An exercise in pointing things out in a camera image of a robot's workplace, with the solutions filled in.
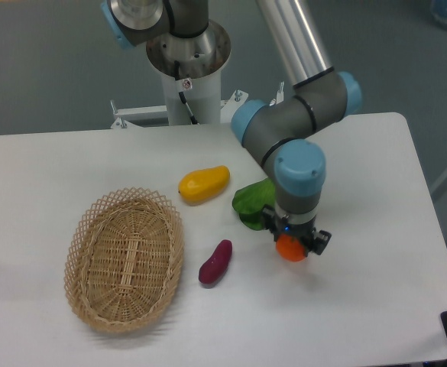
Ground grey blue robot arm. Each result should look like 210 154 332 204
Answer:
101 1 361 254

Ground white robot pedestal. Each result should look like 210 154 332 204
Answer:
109 18 287 130

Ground purple sweet potato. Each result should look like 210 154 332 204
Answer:
199 239 233 285

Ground black cable on pedestal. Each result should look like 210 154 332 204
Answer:
173 60 201 125

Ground green bok choy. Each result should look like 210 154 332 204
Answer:
232 178 275 231

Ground yellow mango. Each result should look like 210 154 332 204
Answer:
178 165 230 204

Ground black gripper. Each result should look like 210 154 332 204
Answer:
261 205 332 256

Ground woven wicker basket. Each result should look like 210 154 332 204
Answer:
64 187 184 333

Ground orange fruit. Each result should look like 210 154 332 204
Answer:
275 234 306 262

